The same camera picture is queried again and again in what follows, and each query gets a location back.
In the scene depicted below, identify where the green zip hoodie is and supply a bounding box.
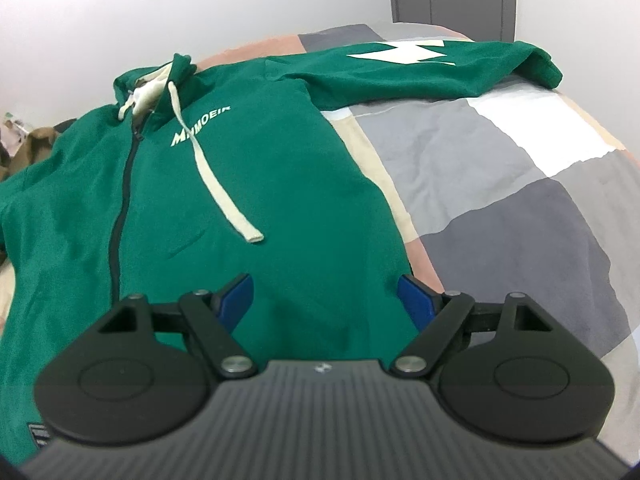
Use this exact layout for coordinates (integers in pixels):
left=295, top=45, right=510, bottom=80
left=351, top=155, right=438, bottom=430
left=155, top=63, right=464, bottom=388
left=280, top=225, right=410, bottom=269
left=0, top=37, right=564, bottom=467

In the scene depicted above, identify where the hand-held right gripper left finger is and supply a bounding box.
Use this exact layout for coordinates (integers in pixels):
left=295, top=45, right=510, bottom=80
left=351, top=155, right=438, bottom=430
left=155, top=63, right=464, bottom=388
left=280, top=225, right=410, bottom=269
left=97, top=272, right=258, bottom=378

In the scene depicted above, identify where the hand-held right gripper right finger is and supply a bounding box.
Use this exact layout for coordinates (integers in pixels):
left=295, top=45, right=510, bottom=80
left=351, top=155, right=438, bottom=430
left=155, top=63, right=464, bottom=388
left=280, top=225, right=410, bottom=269
left=390, top=274, right=553, bottom=378

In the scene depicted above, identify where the patchwork bed quilt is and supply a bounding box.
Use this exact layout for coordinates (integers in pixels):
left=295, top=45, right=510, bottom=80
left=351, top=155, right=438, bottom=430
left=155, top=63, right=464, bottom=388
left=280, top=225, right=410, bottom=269
left=0, top=20, right=640, bottom=463

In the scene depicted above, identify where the brown garment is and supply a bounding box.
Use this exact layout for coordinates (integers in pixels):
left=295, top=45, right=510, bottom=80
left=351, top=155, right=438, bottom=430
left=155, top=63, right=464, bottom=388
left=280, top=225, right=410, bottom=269
left=0, top=126, right=77, bottom=184

